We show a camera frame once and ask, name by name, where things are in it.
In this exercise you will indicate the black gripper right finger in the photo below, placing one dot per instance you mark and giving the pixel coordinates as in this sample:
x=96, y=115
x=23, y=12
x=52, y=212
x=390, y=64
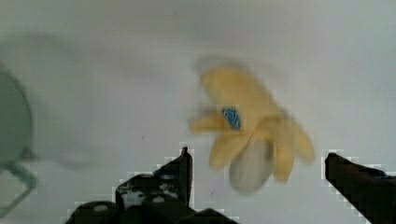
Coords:
x=371, y=191

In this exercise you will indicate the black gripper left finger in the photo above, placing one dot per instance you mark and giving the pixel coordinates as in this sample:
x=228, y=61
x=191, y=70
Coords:
x=160, y=197

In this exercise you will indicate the yellow plush banana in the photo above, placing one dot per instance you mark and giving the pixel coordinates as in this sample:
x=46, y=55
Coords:
x=256, y=137

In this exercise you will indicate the green mug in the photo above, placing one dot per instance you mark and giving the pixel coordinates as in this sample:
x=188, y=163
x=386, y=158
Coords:
x=16, y=127

